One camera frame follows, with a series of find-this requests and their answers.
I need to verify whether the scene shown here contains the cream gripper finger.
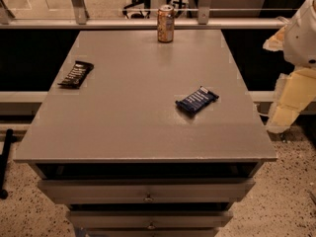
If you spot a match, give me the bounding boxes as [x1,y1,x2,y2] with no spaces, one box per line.
[266,66,316,133]
[263,26,287,51]

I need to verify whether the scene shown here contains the black chocolate rxbar wrapper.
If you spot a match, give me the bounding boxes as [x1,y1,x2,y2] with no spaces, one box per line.
[59,60,94,89]

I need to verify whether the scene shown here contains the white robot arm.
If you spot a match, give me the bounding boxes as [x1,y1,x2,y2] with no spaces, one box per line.
[263,0,316,133]

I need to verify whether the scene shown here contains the blue rxbar wrapper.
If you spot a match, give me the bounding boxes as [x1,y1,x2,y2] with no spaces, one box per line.
[176,86,219,115]

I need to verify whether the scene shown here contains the orange soda can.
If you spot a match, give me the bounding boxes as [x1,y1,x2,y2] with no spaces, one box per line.
[157,5,175,42]

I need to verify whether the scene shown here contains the black chair base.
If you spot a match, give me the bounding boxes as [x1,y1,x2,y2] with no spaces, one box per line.
[122,0,150,19]

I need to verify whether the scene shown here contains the grey drawer cabinet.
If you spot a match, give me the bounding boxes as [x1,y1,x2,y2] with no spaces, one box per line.
[15,30,277,237]

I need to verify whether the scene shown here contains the upper grey drawer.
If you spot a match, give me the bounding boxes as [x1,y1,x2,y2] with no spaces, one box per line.
[39,179,255,204]

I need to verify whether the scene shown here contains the grey drawer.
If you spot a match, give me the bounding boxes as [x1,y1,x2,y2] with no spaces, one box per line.
[39,179,255,204]
[67,210,232,230]

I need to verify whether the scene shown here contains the lower grey drawer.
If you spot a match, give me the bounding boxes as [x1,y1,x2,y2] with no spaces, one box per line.
[67,210,232,230]

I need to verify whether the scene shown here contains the black metal stand leg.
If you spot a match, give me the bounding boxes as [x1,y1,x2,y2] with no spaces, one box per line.
[0,128,14,199]

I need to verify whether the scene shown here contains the metal railing post right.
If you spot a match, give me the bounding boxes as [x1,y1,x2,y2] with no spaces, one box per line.
[197,0,211,25]

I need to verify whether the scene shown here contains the metal railing post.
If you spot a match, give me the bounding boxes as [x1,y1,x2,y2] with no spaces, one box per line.
[71,0,89,25]
[197,0,211,25]

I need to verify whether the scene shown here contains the metal railing post left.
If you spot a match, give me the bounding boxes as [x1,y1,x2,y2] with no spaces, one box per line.
[71,0,89,25]

